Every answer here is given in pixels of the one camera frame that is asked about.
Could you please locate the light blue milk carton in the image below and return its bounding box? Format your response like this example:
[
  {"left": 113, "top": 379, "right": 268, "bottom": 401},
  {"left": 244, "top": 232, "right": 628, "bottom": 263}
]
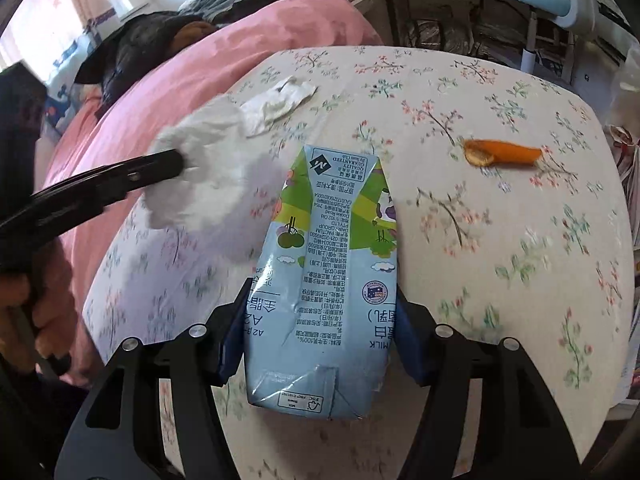
[{"left": 244, "top": 145, "right": 400, "bottom": 421}]

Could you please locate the pink blanket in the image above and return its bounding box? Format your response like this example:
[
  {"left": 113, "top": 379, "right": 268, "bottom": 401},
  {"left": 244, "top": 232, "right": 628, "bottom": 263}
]
[{"left": 37, "top": 0, "right": 386, "bottom": 378}]

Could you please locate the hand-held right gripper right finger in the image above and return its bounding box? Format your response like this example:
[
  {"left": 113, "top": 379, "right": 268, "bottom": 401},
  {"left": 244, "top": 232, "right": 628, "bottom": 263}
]
[{"left": 394, "top": 284, "right": 585, "bottom": 480}]

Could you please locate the person's left hand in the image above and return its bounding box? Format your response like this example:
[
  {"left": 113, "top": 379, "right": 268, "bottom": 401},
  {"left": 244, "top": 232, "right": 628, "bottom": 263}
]
[{"left": 0, "top": 270, "right": 40, "bottom": 357}]

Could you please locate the patterned curtain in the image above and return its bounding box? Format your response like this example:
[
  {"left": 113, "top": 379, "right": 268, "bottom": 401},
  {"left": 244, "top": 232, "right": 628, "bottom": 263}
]
[{"left": 0, "top": 0, "right": 157, "bottom": 97}]

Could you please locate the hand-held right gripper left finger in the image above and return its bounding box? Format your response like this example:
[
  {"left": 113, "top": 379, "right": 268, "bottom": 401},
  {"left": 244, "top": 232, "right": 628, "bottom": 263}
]
[{"left": 55, "top": 277, "right": 252, "bottom": 480}]

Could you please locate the black puffer jacket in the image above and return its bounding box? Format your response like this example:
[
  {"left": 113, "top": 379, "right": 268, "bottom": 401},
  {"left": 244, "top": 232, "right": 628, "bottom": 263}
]
[{"left": 75, "top": 10, "right": 221, "bottom": 117}]

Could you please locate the brown cloth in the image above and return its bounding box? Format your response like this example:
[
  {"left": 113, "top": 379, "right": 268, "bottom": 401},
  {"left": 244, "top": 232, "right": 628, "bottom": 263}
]
[{"left": 167, "top": 20, "right": 219, "bottom": 54}]

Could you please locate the floral tablecloth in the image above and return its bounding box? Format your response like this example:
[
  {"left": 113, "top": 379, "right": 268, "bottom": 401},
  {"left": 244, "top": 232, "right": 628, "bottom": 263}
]
[{"left": 82, "top": 46, "right": 637, "bottom": 480}]

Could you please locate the curled orange peel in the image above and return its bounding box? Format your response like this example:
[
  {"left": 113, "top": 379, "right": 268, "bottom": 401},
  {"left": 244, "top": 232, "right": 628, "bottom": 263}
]
[{"left": 462, "top": 138, "right": 545, "bottom": 169}]

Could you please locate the white paper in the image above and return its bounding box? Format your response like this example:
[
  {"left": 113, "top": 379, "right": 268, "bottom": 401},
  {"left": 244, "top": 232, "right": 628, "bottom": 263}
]
[{"left": 239, "top": 76, "right": 319, "bottom": 139}]

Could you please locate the large white tissue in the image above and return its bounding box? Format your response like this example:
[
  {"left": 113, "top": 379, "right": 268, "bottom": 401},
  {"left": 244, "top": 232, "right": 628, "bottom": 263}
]
[{"left": 142, "top": 96, "right": 261, "bottom": 266}]

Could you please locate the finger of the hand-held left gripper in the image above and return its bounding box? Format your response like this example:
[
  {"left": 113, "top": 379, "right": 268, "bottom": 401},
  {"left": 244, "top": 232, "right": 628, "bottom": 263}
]
[
  {"left": 31, "top": 149, "right": 185, "bottom": 200},
  {"left": 0, "top": 180, "right": 151, "bottom": 257}
]

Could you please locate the black bag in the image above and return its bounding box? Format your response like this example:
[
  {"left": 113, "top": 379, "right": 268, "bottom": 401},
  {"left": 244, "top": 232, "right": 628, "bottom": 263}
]
[{"left": 404, "top": 16, "right": 477, "bottom": 54}]

